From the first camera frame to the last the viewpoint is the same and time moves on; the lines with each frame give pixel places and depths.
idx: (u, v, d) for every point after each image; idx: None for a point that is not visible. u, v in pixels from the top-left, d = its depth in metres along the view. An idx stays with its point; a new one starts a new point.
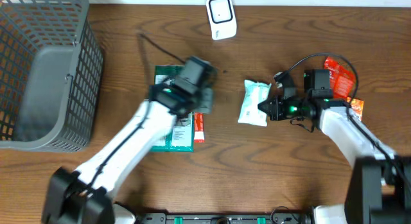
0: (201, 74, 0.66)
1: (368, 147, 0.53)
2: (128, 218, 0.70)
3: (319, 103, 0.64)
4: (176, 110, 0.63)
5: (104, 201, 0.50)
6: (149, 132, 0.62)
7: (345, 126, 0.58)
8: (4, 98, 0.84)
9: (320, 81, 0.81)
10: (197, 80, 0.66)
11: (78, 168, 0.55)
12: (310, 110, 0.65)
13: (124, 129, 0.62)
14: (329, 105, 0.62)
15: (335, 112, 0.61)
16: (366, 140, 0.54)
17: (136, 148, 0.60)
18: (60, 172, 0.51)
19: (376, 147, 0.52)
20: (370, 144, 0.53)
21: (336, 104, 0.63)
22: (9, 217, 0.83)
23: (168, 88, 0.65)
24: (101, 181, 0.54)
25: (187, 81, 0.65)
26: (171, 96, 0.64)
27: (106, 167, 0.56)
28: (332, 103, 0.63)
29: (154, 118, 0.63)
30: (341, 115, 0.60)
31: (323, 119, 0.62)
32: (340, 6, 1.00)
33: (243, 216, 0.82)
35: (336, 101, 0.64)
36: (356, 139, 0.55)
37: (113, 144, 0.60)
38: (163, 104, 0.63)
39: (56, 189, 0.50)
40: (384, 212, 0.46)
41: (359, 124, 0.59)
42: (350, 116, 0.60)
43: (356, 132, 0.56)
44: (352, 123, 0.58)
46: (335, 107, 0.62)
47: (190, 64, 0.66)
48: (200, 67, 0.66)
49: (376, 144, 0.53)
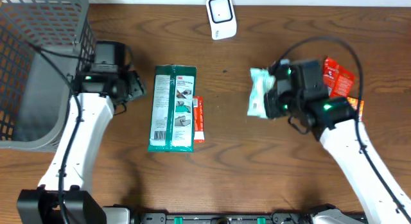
0: (115, 52, 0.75)
1: (390, 208, 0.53)
2: (124, 212, 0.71)
3: (321, 115, 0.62)
4: (107, 90, 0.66)
5: (78, 195, 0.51)
6: (92, 120, 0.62)
7: (358, 166, 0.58)
8: (4, 97, 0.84)
9: (309, 78, 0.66)
10: (114, 60, 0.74)
11: (40, 183, 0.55)
12: (308, 118, 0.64)
13: (66, 129, 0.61)
14: (327, 115, 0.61)
15: (343, 137, 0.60)
16: (389, 195, 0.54)
17: (85, 138, 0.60)
18: (21, 195, 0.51)
19: (399, 207, 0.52)
20: (391, 199, 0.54)
21: (341, 112, 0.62)
22: (9, 217, 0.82)
23: (89, 76, 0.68)
24: (69, 183, 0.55)
25: (106, 64, 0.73)
26: (97, 81, 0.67)
27: (67, 168, 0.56)
28: (334, 112, 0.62)
29: (88, 106, 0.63)
30: (352, 145, 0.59)
31: (326, 139, 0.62)
32: (340, 6, 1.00)
33: (243, 216, 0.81)
35: (338, 109, 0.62)
36: (375, 194, 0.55)
37: (62, 146, 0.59)
38: (92, 91, 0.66)
39: (26, 211, 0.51)
40: None
41: (372, 159, 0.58)
42: (365, 151, 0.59)
43: (372, 176, 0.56)
44: (364, 158, 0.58)
46: (340, 123, 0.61)
47: (101, 49, 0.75)
48: (112, 47, 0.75)
49: (399, 203, 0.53)
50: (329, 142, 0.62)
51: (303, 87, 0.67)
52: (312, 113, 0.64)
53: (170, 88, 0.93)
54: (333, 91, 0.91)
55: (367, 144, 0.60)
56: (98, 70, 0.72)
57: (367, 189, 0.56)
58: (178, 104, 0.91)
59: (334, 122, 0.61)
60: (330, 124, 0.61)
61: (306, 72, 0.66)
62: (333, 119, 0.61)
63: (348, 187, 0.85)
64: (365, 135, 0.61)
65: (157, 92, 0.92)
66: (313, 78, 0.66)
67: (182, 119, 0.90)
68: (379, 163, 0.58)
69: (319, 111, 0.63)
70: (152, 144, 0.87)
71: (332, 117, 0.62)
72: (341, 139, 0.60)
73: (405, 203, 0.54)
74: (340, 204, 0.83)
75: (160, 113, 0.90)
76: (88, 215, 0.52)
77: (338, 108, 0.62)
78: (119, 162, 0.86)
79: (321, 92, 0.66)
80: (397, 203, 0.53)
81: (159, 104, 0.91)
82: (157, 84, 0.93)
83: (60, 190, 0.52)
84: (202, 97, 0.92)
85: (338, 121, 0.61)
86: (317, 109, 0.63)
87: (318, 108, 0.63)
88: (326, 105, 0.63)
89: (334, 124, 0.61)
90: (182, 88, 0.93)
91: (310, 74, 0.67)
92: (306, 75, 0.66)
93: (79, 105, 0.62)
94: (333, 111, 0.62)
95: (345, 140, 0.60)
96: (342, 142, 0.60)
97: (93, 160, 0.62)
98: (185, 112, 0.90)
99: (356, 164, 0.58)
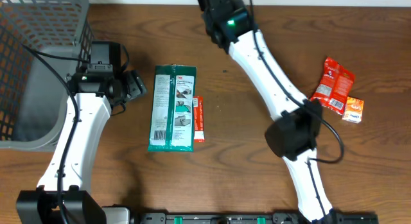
0: (110, 51, 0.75)
1: (282, 99, 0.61)
2: (124, 211, 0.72)
3: (225, 31, 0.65)
4: (103, 90, 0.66)
5: (77, 194, 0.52)
6: (89, 120, 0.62)
7: (257, 74, 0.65)
8: (4, 97, 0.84)
9: None
10: (110, 59, 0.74)
11: (38, 185, 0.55)
12: (216, 36, 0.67)
13: (63, 129, 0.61)
14: (234, 34, 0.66)
15: (246, 49, 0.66)
16: (280, 89, 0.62)
17: (83, 139, 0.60)
18: (20, 196, 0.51)
19: (288, 97, 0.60)
20: (283, 93, 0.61)
21: (243, 24, 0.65)
22: (9, 216, 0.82)
23: (85, 77, 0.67)
24: (69, 184, 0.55)
25: (103, 63, 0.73)
26: (92, 81, 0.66)
27: (66, 168, 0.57)
28: (239, 27, 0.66)
29: (86, 106, 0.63)
30: (252, 54, 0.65)
31: (233, 52, 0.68)
32: (340, 6, 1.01)
33: (243, 215, 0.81)
35: (243, 25, 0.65)
36: (273, 88, 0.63)
37: (60, 146, 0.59)
38: (87, 93, 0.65)
39: (26, 212, 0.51)
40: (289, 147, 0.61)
41: (269, 63, 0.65)
42: (261, 54, 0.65)
43: (268, 79, 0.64)
44: (262, 63, 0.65)
46: (242, 36, 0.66)
47: (97, 49, 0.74)
48: (106, 46, 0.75)
49: (288, 94, 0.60)
50: (237, 48, 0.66)
51: (209, 4, 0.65)
52: (216, 27, 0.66)
53: (171, 88, 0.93)
54: (333, 91, 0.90)
55: (264, 51, 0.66)
56: (94, 70, 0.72)
57: (268, 90, 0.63)
58: (178, 104, 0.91)
59: (237, 36, 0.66)
60: (233, 37, 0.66)
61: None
62: (237, 33, 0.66)
63: (347, 186, 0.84)
64: (262, 42, 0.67)
65: (157, 92, 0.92)
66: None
67: (182, 119, 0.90)
68: (274, 65, 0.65)
69: (223, 26, 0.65)
70: (152, 144, 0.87)
71: (236, 29, 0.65)
72: (246, 50, 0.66)
73: (293, 92, 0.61)
74: (340, 203, 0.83)
75: (160, 113, 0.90)
76: (87, 214, 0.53)
77: (238, 18, 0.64)
78: (119, 162, 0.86)
79: (227, 6, 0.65)
80: (286, 92, 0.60)
81: (159, 103, 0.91)
82: (157, 83, 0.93)
83: (60, 190, 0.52)
84: (202, 97, 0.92)
85: (240, 34, 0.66)
86: (223, 27, 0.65)
87: (225, 29, 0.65)
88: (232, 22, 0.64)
89: (238, 38, 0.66)
90: (182, 88, 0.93)
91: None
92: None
93: (76, 105, 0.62)
94: (238, 26, 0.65)
95: (247, 49, 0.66)
96: (243, 52, 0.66)
97: (91, 160, 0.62)
98: (185, 112, 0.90)
99: (257, 71, 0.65)
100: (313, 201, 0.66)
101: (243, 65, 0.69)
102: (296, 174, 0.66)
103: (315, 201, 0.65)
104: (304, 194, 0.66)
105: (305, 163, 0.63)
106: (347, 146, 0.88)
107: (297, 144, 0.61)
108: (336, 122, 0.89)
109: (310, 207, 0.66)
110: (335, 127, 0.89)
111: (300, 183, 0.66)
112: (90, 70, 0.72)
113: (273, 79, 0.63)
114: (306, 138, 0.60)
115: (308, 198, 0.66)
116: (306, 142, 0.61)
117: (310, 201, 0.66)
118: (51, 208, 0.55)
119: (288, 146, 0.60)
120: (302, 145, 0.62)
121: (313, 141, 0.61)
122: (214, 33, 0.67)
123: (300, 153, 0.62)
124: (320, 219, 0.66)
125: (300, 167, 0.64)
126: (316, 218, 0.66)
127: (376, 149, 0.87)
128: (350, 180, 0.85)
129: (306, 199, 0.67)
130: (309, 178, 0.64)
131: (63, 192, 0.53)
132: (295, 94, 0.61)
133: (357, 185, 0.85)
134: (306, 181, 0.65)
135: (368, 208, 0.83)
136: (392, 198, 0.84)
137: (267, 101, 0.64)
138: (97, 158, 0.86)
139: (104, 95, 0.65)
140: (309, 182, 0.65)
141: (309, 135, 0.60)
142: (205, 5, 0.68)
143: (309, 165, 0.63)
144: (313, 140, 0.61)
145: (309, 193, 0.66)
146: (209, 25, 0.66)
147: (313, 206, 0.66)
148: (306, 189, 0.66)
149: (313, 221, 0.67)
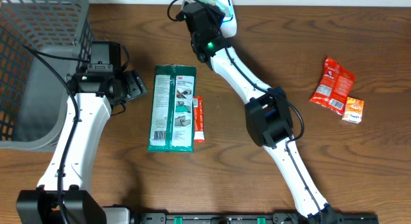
0: (110, 51, 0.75)
1: (250, 90, 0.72)
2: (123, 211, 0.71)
3: (207, 52, 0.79)
4: (103, 89, 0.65)
5: (77, 194, 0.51)
6: (88, 120, 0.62)
7: (232, 76, 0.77)
8: (4, 98, 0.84)
9: (199, 24, 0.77)
10: (110, 59, 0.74)
11: (38, 184, 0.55)
12: (200, 54, 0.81)
13: (63, 129, 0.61)
14: (214, 52, 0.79)
15: (221, 59, 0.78)
16: (248, 82, 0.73)
17: (83, 139, 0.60)
18: (20, 196, 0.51)
19: (255, 87, 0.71)
20: (250, 85, 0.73)
21: (219, 44, 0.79)
22: (8, 216, 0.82)
23: (85, 77, 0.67)
24: (69, 183, 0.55)
25: (103, 64, 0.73)
26: (92, 81, 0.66)
27: (66, 167, 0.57)
28: (217, 47, 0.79)
29: (87, 106, 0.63)
30: (226, 61, 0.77)
31: (213, 64, 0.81)
32: (340, 6, 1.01)
33: (243, 216, 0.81)
35: (219, 45, 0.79)
36: (243, 81, 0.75)
37: (60, 146, 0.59)
38: (87, 93, 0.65)
39: (26, 211, 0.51)
40: (266, 133, 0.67)
41: (240, 66, 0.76)
42: (232, 60, 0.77)
43: (239, 76, 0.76)
44: (234, 68, 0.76)
46: (218, 51, 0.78)
47: (96, 49, 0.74)
48: (105, 46, 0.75)
49: (253, 85, 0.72)
50: (216, 59, 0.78)
51: (196, 31, 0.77)
52: (200, 49, 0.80)
53: (171, 88, 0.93)
54: (334, 91, 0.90)
55: (235, 58, 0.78)
56: (94, 70, 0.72)
57: (239, 85, 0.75)
58: (178, 104, 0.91)
59: (216, 51, 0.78)
60: (211, 53, 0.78)
61: (198, 18, 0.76)
62: (215, 50, 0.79)
63: (347, 187, 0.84)
64: (234, 53, 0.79)
65: (157, 92, 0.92)
66: (204, 24, 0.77)
67: (182, 119, 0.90)
68: (244, 67, 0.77)
69: (205, 49, 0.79)
70: (152, 144, 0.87)
71: (215, 49, 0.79)
72: (221, 60, 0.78)
73: (259, 83, 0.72)
74: (340, 203, 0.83)
75: (160, 113, 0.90)
76: (87, 214, 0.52)
77: (216, 42, 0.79)
78: (119, 162, 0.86)
79: (209, 33, 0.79)
80: (252, 83, 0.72)
81: (159, 103, 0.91)
82: (157, 84, 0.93)
83: (60, 190, 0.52)
84: (202, 97, 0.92)
85: (217, 50, 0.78)
86: (206, 50, 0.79)
87: (209, 51, 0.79)
88: (212, 45, 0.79)
89: (216, 52, 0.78)
90: (182, 88, 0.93)
91: (200, 20, 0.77)
92: (198, 22, 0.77)
93: (76, 105, 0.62)
94: (216, 47, 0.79)
95: (221, 60, 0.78)
96: (219, 61, 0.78)
97: (91, 160, 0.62)
98: (185, 112, 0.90)
99: (230, 72, 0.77)
100: (304, 193, 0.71)
101: (222, 72, 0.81)
102: (282, 168, 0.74)
103: (306, 194, 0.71)
104: (295, 188, 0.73)
105: (285, 150, 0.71)
106: (347, 146, 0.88)
107: (272, 131, 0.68)
108: (336, 122, 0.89)
109: (304, 201, 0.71)
110: (336, 127, 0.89)
111: (288, 176, 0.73)
112: (90, 70, 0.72)
113: (243, 76, 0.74)
114: (282, 127, 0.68)
115: (298, 191, 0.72)
116: (282, 130, 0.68)
117: (301, 193, 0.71)
118: (51, 208, 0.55)
119: (264, 133, 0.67)
120: (280, 135, 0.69)
121: (289, 130, 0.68)
122: (198, 52, 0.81)
123: (279, 141, 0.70)
124: (314, 213, 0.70)
125: (283, 156, 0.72)
126: (311, 212, 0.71)
127: (376, 150, 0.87)
128: (350, 180, 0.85)
129: (297, 193, 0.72)
130: (293, 167, 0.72)
131: (63, 192, 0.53)
132: (261, 84, 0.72)
133: (357, 185, 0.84)
134: (291, 171, 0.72)
135: (368, 208, 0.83)
136: (392, 199, 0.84)
137: (243, 97, 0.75)
138: (97, 159, 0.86)
139: (104, 95, 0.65)
140: (294, 171, 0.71)
141: (284, 122, 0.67)
142: (191, 30, 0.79)
143: (289, 151, 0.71)
144: (289, 129, 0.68)
145: (298, 185, 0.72)
146: (196, 49, 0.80)
147: (306, 199, 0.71)
148: (293, 181, 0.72)
149: (309, 215, 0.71)
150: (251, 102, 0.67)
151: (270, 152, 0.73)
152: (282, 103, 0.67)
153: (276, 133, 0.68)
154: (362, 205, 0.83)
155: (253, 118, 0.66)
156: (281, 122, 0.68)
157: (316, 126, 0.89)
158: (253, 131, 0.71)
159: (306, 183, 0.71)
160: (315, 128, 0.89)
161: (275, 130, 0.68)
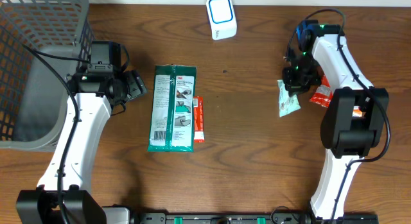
0: (110, 50, 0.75)
1: (349, 79, 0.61)
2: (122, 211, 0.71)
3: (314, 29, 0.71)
4: (103, 90, 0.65)
5: (77, 194, 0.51)
6: (88, 120, 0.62)
7: (333, 59, 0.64)
8: (4, 97, 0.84)
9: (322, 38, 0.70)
10: (110, 59, 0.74)
11: (38, 185, 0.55)
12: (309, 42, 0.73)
13: (63, 129, 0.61)
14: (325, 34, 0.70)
15: (330, 42, 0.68)
16: (350, 72, 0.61)
17: (83, 140, 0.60)
18: (20, 196, 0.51)
19: (355, 79, 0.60)
20: (352, 76, 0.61)
21: (332, 29, 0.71)
22: (9, 216, 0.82)
23: (85, 77, 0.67)
24: (68, 184, 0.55)
25: (103, 63, 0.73)
26: (92, 81, 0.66)
27: (66, 168, 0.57)
28: (329, 31, 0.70)
29: (87, 106, 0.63)
30: (332, 45, 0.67)
31: (314, 45, 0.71)
32: (340, 6, 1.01)
33: (243, 216, 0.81)
35: (332, 30, 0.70)
36: (341, 70, 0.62)
37: (60, 146, 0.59)
38: (88, 93, 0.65)
39: (26, 211, 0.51)
40: (343, 137, 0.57)
41: (346, 55, 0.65)
42: (340, 46, 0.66)
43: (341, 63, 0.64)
44: (339, 54, 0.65)
46: (328, 35, 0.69)
47: (97, 49, 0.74)
48: (104, 47, 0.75)
49: (355, 75, 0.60)
50: (320, 38, 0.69)
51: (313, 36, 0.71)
52: (309, 31, 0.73)
53: (171, 88, 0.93)
54: None
55: (345, 47, 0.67)
56: (94, 71, 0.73)
57: (339, 70, 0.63)
58: (178, 104, 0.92)
59: (323, 33, 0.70)
60: (320, 33, 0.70)
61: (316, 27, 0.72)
62: (325, 32, 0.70)
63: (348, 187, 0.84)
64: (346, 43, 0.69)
65: (157, 92, 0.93)
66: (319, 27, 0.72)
67: (182, 119, 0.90)
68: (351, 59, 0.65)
69: (316, 30, 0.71)
70: (152, 144, 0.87)
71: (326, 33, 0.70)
72: (329, 42, 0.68)
73: (361, 77, 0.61)
74: None
75: (160, 113, 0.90)
76: (87, 214, 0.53)
77: (331, 28, 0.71)
78: (119, 162, 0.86)
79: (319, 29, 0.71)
80: (354, 76, 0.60)
81: (159, 103, 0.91)
82: (157, 83, 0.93)
83: (60, 190, 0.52)
84: (202, 97, 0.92)
85: (327, 33, 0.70)
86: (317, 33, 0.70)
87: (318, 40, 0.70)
88: (324, 27, 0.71)
89: (325, 35, 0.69)
90: (182, 88, 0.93)
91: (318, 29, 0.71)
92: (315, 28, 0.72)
93: (76, 105, 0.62)
94: (326, 31, 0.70)
95: (329, 43, 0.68)
96: (324, 43, 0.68)
97: (91, 160, 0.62)
98: (185, 112, 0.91)
99: (332, 56, 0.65)
100: (329, 200, 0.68)
101: (321, 58, 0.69)
102: (327, 173, 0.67)
103: (331, 200, 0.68)
104: (325, 192, 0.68)
105: (345, 165, 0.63)
106: None
107: (351, 140, 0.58)
108: None
109: (324, 205, 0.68)
110: None
111: (328, 180, 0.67)
112: (90, 70, 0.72)
113: (347, 66, 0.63)
114: (363, 140, 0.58)
115: (326, 197, 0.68)
116: (359, 146, 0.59)
117: (328, 199, 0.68)
118: (51, 208, 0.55)
119: (340, 135, 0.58)
120: (356, 147, 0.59)
121: (367, 148, 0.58)
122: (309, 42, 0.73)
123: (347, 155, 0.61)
124: (324, 219, 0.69)
125: (339, 167, 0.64)
126: (322, 216, 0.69)
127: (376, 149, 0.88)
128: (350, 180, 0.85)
129: (323, 196, 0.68)
130: (339, 181, 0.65)
131: (63, 193, 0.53)
132: (362, 79, 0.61)
133: (357, 185, 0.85)
134: (334, 181, 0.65)
135: (368, 209, 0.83)
136: (392, 199, 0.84)
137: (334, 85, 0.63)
138: (97, 159, 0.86)
139: (104, 95, 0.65)
140: (338, 182, 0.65)
141: (367, 137, 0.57)
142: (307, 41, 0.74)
143: (347, 169, 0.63)
144: (367, 147, 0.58)
145: (331, 193, 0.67)
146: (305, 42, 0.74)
147: (327, 205, 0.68)
148: (329, 188, 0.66)
149: (318, 218, 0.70)
150: (343, 89, 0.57)
151: (331, 153, 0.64)
152: (378, 113, 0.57)
153: (352, 145, 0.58)
154: (362, 205, 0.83)
155: (337, 122, 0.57)
156: (364, 135, 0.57)
157: (314, 127, 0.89)
158: (326, 128, 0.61)
159: (338, 197, 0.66)
160: (315, 128, 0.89)
161: (354, 140, 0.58)
